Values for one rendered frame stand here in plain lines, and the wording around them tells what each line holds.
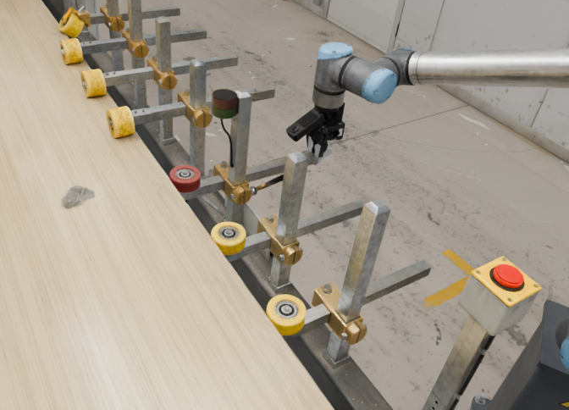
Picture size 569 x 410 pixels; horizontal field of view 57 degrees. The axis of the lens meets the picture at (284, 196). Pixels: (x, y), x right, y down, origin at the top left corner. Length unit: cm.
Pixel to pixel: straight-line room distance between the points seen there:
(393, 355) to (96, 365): 144
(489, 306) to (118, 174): 96
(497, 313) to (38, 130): 127
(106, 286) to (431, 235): 197
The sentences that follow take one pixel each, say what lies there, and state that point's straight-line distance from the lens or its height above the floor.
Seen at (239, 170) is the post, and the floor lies 92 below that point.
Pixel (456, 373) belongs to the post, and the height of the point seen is 102.
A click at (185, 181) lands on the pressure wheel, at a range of 137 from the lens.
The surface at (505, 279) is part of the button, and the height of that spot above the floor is 123.
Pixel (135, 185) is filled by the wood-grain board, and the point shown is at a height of 90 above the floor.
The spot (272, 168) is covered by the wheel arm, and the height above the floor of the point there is 86.
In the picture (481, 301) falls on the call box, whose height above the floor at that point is 119.
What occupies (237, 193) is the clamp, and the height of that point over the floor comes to 86.
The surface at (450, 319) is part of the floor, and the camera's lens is 243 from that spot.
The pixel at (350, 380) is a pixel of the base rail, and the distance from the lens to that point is 126.
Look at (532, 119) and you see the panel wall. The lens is 394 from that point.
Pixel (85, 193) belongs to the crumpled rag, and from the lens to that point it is 134.
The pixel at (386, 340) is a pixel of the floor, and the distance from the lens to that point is 226.
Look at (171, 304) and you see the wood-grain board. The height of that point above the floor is 90.
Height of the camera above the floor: 173
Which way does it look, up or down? 38 degrees down
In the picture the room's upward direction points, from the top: 8 degrees clockwise
